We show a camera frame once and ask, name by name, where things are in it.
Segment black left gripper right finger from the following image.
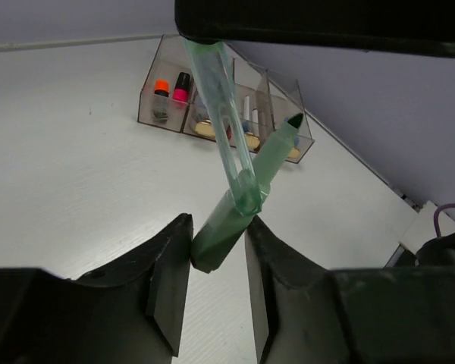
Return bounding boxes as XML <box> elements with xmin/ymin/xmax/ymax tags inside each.
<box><xmin>245</xmin><ymin>218</ymin><xmax>455</xmax><ymax>363</ymax></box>

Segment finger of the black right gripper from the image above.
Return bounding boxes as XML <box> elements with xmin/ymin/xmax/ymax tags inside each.
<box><xmin>174</xmin><ymin>0</ymin><xmax>455</xmax><ymax>58</ymax></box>

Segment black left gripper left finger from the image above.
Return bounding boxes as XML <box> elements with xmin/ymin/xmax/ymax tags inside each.
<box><xmin>0</xmin><ymin>213</ymin><xmax>193</xmax><ymax>363</ymax></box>

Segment green utility knife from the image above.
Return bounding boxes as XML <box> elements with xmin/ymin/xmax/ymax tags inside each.
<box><xmin>184</xmin><ymin>40</ymin><xmax>304</xmax><ymax>273</ymax></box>

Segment orange highlighter marker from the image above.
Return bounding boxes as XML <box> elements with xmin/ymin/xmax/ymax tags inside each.
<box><xmin>153</xmin><ymin>79</ymin><xmax>170</xmax><ymax>98</ymax></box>

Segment pink highlighter marker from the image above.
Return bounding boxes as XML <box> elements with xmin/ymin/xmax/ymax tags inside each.
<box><xmin>172</xmin><ymin>72</ymin><xmax>191</xmax><ymax>102</ymax></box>

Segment clear four-compartment organizer tray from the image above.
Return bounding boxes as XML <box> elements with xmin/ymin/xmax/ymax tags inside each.
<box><xmin>136</xmin><ymin>35</ymin><xmax>304</xmax><ymax>152</ymax></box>

